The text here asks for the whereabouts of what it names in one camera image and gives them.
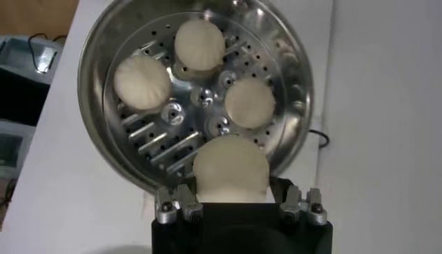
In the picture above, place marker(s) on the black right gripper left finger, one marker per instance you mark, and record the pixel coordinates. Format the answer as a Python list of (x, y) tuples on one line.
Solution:
[(179, 205)]

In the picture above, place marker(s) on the perforated steel steamer basket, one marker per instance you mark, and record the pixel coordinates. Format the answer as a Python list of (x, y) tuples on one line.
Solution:
[(103, 51)]

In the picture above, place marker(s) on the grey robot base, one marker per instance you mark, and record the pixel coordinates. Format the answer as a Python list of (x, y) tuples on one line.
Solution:
[(20, 55)]

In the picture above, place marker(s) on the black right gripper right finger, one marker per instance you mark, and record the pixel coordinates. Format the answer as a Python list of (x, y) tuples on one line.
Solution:
[(304, 207)]

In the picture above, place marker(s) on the white steamed baozi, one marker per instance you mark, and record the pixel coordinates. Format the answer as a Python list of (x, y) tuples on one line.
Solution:
[(249, 103), (230, 165), (199, 45), (141, 83)]

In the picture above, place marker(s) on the large white work table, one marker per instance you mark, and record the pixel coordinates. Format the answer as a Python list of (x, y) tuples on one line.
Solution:
[(69, 207)]

